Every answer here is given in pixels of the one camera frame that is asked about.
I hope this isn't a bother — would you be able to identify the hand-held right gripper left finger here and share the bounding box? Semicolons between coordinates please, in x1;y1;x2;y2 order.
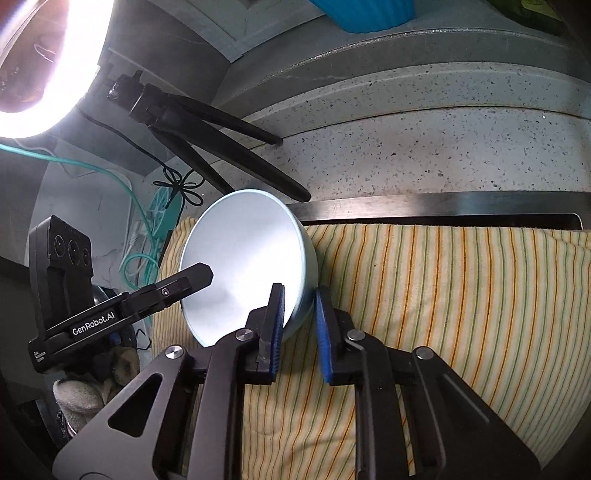
52;282;286;480

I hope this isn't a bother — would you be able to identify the teal cable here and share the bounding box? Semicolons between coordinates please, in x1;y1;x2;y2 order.
0;142;182;289

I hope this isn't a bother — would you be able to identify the white bowl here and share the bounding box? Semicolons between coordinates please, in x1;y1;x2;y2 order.
178;189;319;348

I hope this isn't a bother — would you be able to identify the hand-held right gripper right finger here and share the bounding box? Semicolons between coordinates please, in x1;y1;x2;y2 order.
314;287;541;480

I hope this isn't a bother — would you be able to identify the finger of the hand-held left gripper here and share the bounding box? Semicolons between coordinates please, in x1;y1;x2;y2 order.
121;262;214;320

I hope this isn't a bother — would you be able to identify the black tripod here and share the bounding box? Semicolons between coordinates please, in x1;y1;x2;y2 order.
108;69;311;204

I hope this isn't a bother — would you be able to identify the person's left hand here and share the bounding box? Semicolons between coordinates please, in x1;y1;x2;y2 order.
53;346;141;432

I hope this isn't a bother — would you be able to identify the ring light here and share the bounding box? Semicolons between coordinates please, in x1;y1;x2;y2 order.
0;0;116;139

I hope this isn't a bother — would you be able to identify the blue fluted cup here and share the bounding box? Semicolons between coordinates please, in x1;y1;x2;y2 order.
310;0;419;34

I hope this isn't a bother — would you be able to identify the yellow striped towel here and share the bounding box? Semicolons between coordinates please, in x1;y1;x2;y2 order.
152;217;591;480

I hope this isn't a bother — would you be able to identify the black cable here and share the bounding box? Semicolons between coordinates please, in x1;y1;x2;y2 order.
76;106;204;208

